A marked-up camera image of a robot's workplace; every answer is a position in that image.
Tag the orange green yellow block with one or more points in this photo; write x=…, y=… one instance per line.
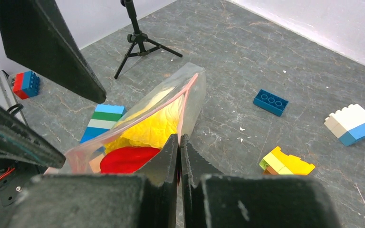
x=278, y=163

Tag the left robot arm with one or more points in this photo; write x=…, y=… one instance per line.
x=13, y=174

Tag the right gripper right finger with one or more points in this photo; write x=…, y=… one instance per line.
x=212, y=199

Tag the clear zip top bag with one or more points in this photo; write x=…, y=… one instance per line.
x=189, y=79

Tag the grey microphone on tripod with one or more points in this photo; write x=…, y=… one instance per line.
x=141, y=44

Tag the white and blue block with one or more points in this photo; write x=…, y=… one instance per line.
x=347, y=124

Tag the yellow toy cabbage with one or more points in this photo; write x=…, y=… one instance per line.
x=153, y=131

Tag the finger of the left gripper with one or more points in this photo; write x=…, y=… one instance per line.
x=35, y=35
x=21, y=143

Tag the blue green grey block stack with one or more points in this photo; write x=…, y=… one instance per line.
x=103, y=119

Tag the red toy bell pepper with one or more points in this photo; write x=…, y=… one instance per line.
x=127, y=160

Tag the red and blue block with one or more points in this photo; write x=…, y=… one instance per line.
x=26, y=85

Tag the dark blue flat block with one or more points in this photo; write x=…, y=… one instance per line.
x=270, y=102

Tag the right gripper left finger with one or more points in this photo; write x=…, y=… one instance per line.
x=145, y=199

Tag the orange small block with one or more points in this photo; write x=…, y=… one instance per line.
x=95, y=163

